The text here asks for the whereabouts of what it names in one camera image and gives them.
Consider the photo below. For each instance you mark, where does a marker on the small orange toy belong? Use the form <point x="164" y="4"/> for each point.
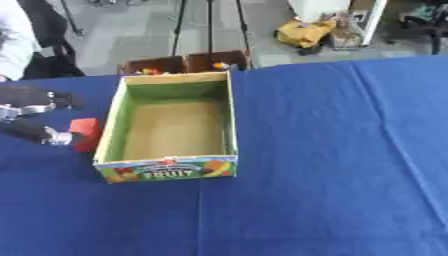
<point x="220" y="65"/>

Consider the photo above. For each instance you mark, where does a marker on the yellow bag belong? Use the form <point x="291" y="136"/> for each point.
<point x="303" y="32"/>

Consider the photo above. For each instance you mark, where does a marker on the small red yellow toy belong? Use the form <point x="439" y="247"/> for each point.
<point x="151" y="71"/>

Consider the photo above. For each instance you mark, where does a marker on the person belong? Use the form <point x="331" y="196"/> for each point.
<point x="14" y="36"/>

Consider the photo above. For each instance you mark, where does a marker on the black tripod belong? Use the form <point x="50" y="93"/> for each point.
<point x="210" y="23"/>

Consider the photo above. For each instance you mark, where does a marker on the cardboard box with green inside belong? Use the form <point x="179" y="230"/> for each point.
<point x="175" y="130"/>

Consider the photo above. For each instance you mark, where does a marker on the brown cardboard box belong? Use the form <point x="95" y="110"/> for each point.
<point x="154" y="64"/>
<point x="219" y="60"/>

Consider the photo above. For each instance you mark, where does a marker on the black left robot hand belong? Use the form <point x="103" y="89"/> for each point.
<point x="23" y="96"/>

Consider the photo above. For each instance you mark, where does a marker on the black bag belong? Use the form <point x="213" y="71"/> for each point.
<point x="49" y="63"/>

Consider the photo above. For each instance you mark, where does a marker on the black chair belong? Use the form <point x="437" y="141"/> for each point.
<point x="424" y="20"/>

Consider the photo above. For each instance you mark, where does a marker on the red block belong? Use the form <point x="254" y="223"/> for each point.
<point x="86" y="128"/>

